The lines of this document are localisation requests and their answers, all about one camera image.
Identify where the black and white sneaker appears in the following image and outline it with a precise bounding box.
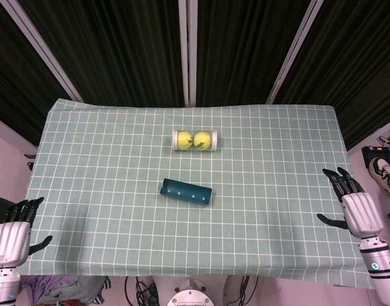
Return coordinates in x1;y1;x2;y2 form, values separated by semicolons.
369;156;390;198

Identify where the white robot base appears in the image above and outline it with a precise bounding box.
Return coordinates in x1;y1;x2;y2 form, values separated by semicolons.
166;277;215;306

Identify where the clear tennis ball tube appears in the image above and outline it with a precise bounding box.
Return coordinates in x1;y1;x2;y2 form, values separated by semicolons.
171;129;219;152

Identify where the black curtain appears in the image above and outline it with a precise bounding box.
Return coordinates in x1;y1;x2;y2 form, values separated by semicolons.
0;0;390;151

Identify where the yellow tennis ball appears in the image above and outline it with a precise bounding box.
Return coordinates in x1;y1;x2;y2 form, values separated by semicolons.
177;131;194;150
194;131;211;150

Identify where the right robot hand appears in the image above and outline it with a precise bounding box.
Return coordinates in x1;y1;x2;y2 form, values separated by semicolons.
316;167;384;239

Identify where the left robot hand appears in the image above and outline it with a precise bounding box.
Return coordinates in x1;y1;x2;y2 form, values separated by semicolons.
0;196;53;267

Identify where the crumpled purple cloth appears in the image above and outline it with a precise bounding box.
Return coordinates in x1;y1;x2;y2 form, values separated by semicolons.
21;275;112;306

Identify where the black equipment box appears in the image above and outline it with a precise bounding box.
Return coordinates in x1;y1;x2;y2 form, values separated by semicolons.
361;145;390;166

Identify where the dark teal curved holder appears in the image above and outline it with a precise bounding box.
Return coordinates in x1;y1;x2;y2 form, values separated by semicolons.
159;178;213;205

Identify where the black cable bundle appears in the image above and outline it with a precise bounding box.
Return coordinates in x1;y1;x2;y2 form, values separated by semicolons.
124;276;159;306

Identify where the green checkered tablecloth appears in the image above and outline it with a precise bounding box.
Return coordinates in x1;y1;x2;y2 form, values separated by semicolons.
18;98;376;290

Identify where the white metal frame post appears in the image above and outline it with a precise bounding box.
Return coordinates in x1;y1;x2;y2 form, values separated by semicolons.
177;0;198;108
2;0;85;103
265;0;325;105

